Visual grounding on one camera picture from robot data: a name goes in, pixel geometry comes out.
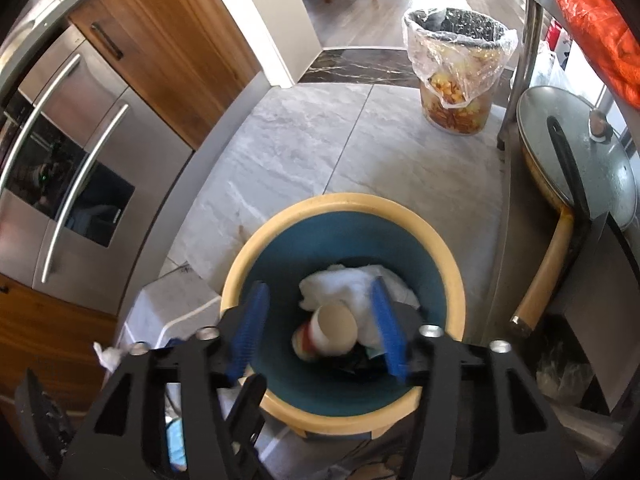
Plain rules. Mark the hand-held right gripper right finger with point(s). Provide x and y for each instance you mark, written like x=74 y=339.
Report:
x=387 y=330

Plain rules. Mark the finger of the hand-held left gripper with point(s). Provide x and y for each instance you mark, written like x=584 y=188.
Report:
x=42 y=425

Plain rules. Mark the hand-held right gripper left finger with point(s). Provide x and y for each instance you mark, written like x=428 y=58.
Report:
x=250 y=330

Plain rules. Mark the black plastic bag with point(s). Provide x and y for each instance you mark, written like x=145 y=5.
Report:
x=360 y=360

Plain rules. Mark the red and white paper cup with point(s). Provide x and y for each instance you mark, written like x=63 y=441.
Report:
x=330 y=325

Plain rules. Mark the large white tissue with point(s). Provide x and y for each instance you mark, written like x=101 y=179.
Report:
x=340 y=280

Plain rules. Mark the blue bin with cream rim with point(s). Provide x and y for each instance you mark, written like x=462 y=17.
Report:
x=350 y=240

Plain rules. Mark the blue face mask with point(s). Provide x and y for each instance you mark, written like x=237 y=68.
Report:
x=176 y=442

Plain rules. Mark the wide wooden cabinet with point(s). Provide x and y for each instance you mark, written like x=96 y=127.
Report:
x=40 y=330

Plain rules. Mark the small crumpled white tissue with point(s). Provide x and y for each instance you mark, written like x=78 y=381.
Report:
x=107 y=355

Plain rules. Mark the yellow frying pan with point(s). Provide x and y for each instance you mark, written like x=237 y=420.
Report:
x=545 y=270

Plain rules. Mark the clear plastic bag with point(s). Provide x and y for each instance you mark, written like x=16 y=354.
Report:
x=565 y=375

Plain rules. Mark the clear lined waste bin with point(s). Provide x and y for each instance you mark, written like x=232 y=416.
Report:
x=450 y=95

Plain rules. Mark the stainless steel oven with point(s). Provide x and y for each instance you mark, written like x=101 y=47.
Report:
x=100 y=125

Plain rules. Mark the metal rack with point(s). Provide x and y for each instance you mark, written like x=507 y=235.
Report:
x=520 y=85

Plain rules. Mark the white plastic bag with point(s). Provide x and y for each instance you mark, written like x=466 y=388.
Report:
x=550 y=72

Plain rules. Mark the narrow wooden cabinet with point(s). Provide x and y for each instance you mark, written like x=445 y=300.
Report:
x=165 y=35

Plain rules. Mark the orange mesh bag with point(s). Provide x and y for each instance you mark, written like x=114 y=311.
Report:
x=600 y=20

